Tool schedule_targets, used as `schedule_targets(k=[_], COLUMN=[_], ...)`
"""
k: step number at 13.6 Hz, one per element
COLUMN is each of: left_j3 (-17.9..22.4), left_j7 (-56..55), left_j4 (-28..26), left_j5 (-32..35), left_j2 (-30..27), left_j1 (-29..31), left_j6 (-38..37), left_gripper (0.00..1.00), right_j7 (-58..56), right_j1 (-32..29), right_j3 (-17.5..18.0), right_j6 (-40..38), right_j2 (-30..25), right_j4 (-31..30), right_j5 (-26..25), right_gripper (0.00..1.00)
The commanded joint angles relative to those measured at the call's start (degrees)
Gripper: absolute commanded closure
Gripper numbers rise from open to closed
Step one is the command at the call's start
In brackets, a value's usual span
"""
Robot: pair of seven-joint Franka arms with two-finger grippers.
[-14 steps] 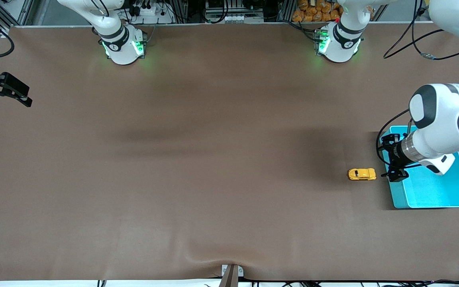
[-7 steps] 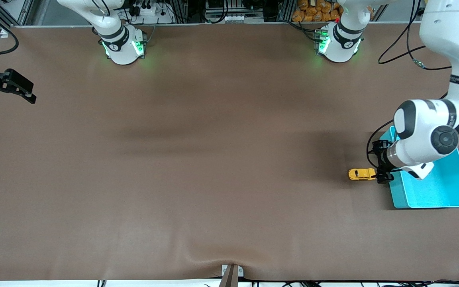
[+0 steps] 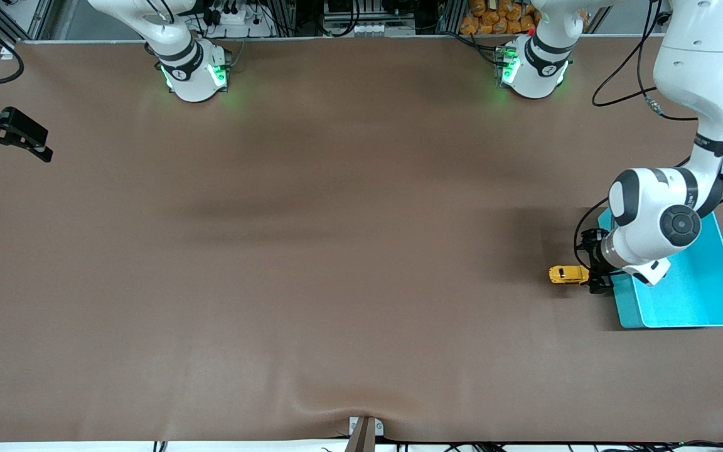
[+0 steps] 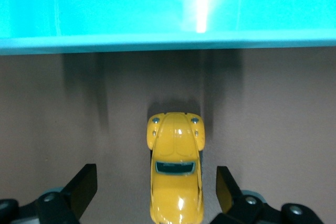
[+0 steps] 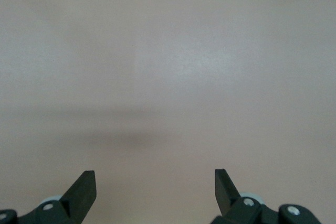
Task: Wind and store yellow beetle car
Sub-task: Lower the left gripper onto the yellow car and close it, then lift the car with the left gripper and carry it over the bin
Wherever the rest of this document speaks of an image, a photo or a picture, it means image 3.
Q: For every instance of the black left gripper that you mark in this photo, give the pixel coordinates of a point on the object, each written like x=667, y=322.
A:
x=595, y=258

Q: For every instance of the yellow beetle toy car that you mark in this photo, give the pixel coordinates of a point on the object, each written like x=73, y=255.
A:
x=565, y=274

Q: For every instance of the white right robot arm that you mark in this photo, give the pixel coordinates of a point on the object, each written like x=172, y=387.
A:
x=192, y=69

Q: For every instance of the teal plastic storage bin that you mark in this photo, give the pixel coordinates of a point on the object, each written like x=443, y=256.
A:
x=706, y=295

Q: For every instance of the brown table mat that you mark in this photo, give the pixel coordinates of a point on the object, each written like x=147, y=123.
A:
x=336, y=251

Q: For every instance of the white power strip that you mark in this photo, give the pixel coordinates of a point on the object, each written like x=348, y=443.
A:
x=239, y=24

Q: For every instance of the metal table edge bracket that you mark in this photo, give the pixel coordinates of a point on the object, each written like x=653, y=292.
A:
x=366, y=433

